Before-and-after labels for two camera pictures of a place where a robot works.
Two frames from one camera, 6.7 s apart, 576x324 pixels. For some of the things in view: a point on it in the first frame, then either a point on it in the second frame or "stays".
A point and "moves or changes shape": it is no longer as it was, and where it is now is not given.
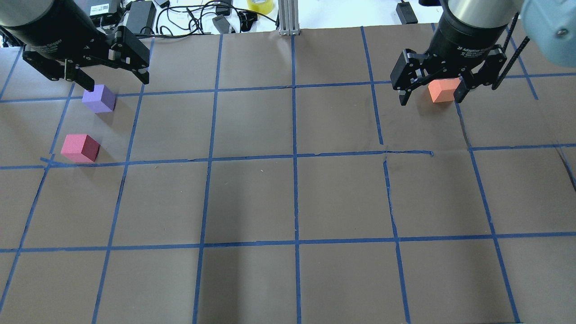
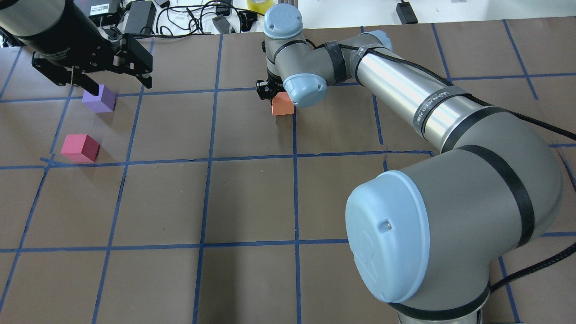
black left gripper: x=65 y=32 stays
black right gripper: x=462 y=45 → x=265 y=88
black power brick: x=406 y=13 stays
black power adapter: x=141 y=17 stays
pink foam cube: x=80 y=148 stays
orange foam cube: x=442 y=90 moves or changes shape
